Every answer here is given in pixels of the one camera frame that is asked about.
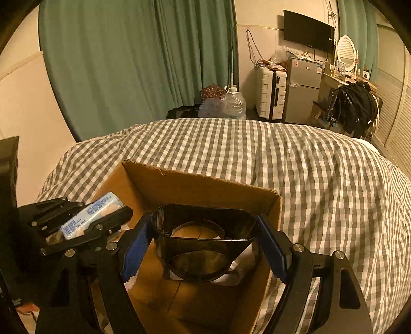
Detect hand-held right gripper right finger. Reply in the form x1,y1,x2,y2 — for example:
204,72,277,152
255,214,375,334

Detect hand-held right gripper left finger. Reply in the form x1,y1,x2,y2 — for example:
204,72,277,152
35,212,153,334

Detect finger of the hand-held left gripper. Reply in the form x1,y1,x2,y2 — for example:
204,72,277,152
40,206,134,257
17,197,87,236

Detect light blue tissue packet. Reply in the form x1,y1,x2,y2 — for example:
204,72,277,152
60,192,125,241

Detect dark transparent plastic cup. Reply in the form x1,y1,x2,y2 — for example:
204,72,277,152
151,203,261,283

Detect brown cardboard box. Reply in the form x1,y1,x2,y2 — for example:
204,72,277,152
91,160,282,334

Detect grey white checked blanket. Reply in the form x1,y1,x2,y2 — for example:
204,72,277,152
37,117,411,334

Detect clear plastic water jug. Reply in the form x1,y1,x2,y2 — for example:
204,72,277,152
221,85,247,120

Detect clear bluish plastic bag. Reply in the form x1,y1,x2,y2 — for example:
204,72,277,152
197,97,226,119

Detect white suitcase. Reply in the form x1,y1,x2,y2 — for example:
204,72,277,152
256,66,287,121

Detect small silver fridge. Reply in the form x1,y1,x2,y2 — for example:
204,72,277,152
284,57,323,124

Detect wide green curtain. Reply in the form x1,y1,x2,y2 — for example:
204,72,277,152
39,0,240,142

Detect black clothes on chair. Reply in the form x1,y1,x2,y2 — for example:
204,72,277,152
330,81,380,138

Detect brown patterned bag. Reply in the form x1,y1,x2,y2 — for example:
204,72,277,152
199,85,227,102

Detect wooden desk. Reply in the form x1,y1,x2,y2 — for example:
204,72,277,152
316,71,379,106

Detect clear plastic bag on fridge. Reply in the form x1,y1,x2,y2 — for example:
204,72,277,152
269,48,290,66

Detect white louvered wardrobe doors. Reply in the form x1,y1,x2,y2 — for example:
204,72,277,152
372,24,411,169

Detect white oval mirror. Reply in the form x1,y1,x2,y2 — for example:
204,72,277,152
337,35,359,73

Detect narrow green curtain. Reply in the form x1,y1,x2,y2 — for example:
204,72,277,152
337,0,380,75

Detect white hanging charger cable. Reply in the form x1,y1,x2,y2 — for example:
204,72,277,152
229,42,237,90

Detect black wall monitor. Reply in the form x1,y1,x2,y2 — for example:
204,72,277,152
283,10,335,54

